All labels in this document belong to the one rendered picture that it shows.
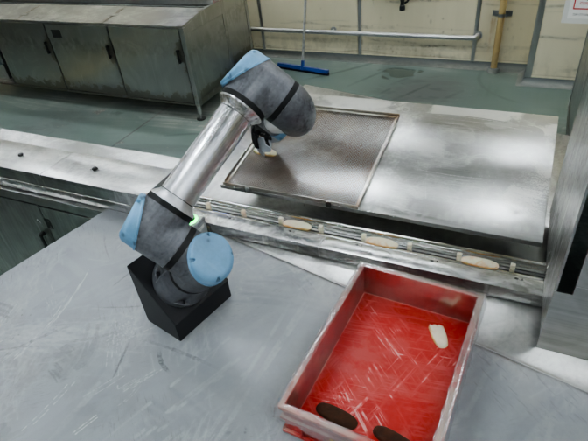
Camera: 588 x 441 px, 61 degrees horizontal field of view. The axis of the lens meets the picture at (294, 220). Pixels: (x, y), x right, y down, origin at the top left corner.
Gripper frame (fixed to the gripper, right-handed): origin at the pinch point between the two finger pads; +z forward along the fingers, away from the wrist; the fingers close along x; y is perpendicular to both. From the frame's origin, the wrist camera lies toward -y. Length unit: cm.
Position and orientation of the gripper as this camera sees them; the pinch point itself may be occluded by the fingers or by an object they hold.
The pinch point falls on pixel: (264, 150)
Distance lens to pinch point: 185.5
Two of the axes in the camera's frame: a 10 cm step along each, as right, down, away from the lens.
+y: 8.5, 2.7, -4.5
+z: 1.6, 6.8, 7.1
